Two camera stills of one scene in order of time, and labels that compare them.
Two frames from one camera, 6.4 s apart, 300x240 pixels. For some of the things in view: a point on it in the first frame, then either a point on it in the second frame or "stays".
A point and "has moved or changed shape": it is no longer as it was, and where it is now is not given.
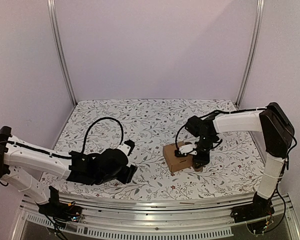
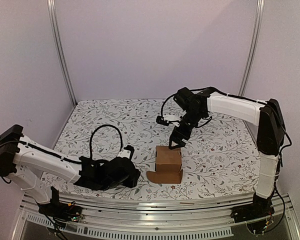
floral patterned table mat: [148, 125] stays
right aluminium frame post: [254, 37] stays
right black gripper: [200, 160] → [179, 135]
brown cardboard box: [177, 163] has moved or changed shape
